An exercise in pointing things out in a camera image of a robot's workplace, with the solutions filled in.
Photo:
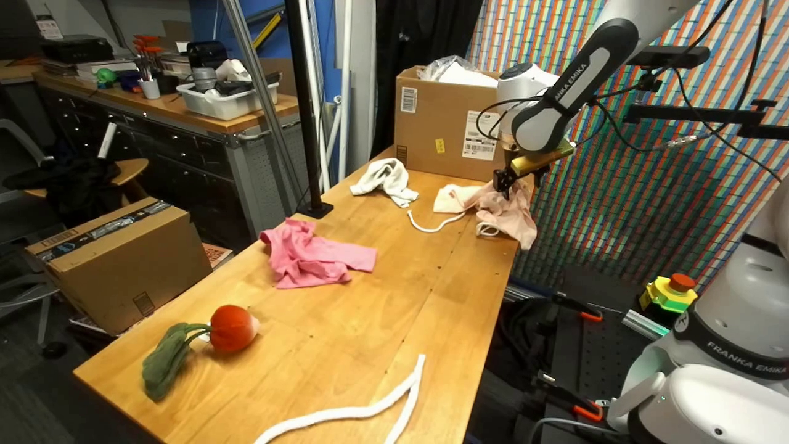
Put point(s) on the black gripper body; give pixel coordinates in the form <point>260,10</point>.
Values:
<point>504,173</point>

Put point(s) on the pale printed fabric bag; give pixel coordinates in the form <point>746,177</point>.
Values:
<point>505,214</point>

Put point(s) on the white towel cloth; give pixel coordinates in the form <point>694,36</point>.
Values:
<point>384,177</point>

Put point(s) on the pink cloth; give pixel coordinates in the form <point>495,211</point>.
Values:
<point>315,256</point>

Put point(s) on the red radish plush toy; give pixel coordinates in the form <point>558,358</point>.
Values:
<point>232,330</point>

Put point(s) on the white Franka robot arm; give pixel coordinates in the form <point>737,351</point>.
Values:
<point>575,77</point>

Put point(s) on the labelled cardboard box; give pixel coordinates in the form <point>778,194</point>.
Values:
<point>445,125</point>

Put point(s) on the white packing paper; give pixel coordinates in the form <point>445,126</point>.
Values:
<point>456,69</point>

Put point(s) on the yellow red emergency stop button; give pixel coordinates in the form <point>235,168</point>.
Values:
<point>668,295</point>

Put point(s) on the black vertical stand pole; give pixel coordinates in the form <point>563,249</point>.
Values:
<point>302,99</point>

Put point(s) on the silver slanted metal pole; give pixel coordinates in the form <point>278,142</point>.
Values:
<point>254,74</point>

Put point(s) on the white plastic bin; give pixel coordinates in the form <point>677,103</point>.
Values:
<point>222,103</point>

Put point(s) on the wooden top workbench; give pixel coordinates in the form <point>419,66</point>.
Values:
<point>187,156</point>

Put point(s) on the white cup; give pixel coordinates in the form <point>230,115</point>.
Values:
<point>150,90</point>

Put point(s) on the wooden stool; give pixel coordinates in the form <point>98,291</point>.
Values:
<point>132,172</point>

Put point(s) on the large brown cardboard box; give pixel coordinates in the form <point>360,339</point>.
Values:
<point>123,262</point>

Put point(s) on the small green object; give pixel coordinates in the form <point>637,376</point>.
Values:
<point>105,80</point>

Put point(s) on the black bag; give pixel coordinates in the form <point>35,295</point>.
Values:
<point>75,194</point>

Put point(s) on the black flat case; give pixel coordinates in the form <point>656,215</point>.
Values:
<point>76,51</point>

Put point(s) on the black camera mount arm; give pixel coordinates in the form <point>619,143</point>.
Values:
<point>698,115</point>

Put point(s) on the black camera on mount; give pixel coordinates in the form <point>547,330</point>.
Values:
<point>678,56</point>

